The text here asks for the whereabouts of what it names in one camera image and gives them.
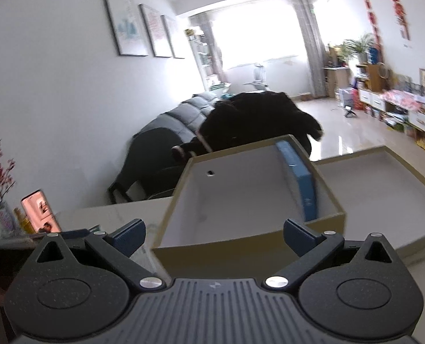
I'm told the tall blue medicine box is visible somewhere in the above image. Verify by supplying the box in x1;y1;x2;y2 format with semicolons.
276;140;317;222

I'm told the white office chair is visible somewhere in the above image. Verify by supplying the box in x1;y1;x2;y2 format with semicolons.
244;63;269;91

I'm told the grey right curtain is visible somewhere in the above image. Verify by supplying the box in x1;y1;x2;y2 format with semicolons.
291;0;327;98

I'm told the gold cardboard box lid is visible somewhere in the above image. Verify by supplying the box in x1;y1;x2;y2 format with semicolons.
315;146;425;258

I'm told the white tv cabinet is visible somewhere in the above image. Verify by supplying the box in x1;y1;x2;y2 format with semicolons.
359;89;425;133

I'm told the smartphone on stand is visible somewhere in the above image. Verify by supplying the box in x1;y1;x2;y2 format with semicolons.
20;189;61;233

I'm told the black dining chair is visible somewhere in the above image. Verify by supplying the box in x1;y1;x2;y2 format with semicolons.
108;127;185;204

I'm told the potted green plant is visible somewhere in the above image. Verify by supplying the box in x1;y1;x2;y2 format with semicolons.
342;34;375;64

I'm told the gold cardboard box base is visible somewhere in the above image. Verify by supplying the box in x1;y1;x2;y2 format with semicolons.
152;136;346;280

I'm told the grey sofa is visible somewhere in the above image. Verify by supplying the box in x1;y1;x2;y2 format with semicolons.
134;92;219;143

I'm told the framed wall picture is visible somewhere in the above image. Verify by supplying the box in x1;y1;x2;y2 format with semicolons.
161;15;184;59
139;4;171;58
104;0;149;57

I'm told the white bookshelf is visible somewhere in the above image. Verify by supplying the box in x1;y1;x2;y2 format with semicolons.
185;28;230;95

